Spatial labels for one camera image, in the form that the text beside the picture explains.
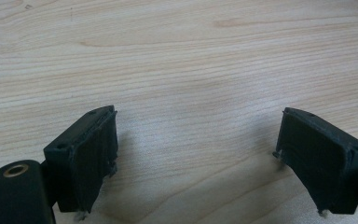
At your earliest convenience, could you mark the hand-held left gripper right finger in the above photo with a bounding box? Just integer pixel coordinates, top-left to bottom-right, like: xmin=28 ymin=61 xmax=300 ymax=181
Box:
xmin=272 ymin=106 xmax=358 ymax=216

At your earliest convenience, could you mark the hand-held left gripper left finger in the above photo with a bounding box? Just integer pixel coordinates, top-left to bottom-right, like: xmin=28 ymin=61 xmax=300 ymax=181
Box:
xmin=43 ymin=105 xmax=119 ymax=215

